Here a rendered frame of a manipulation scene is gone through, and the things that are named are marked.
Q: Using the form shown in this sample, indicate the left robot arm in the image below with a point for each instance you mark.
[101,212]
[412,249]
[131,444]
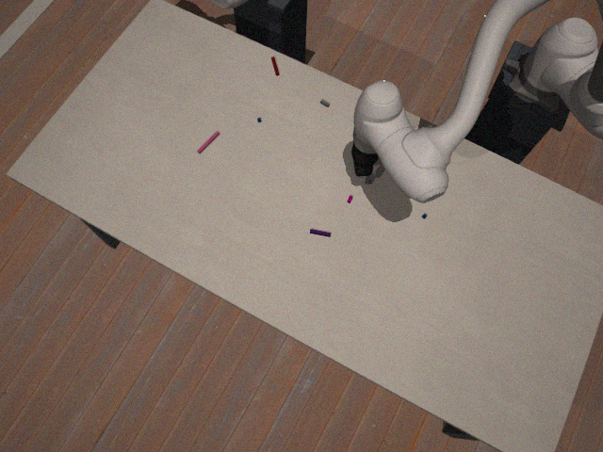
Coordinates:
[416,159]

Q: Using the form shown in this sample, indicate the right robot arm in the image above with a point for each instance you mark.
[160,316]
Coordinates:
[228,3]

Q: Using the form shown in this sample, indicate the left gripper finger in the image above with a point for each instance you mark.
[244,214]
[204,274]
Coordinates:
[369,179]

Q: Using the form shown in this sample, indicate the purple rod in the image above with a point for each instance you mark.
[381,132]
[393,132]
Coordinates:
[320,233]

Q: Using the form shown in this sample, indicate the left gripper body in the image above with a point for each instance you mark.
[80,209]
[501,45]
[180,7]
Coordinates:
[363,156]

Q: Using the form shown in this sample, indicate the pink rod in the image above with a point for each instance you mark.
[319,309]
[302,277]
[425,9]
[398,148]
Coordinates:
[208,142]

